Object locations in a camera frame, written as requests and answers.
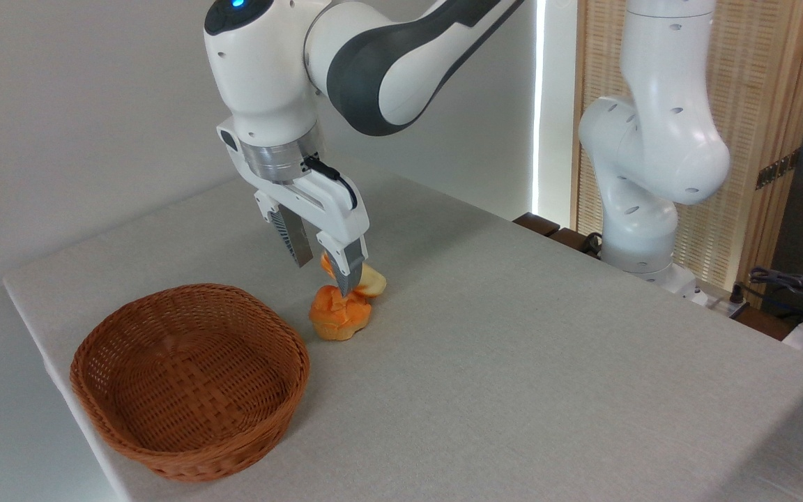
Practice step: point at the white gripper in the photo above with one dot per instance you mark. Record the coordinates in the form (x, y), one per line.
(328, 209)

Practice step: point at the grey tablecloth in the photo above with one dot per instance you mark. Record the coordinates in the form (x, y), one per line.
(513, 348)

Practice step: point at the black metal screen hinge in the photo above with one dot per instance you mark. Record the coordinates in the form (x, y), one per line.
(778, 169)

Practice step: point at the orange round bun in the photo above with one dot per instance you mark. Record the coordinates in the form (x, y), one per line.
(339, 321)

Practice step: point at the wooden slatted folding screen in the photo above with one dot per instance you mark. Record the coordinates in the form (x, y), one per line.
(764, 90)

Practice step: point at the dark brown wooden board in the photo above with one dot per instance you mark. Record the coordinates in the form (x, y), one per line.
(764, 322)

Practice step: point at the brown wicker basket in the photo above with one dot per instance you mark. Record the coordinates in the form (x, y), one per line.
(185, 383)

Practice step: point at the dark wooden block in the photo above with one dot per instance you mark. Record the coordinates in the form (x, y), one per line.
(572, 240)
(536, 224)

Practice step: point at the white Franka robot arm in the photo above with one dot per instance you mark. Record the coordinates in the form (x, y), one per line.
(659, 139)

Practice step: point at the pale oblong bread loaf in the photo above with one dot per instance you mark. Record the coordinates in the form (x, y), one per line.
(373, 282)

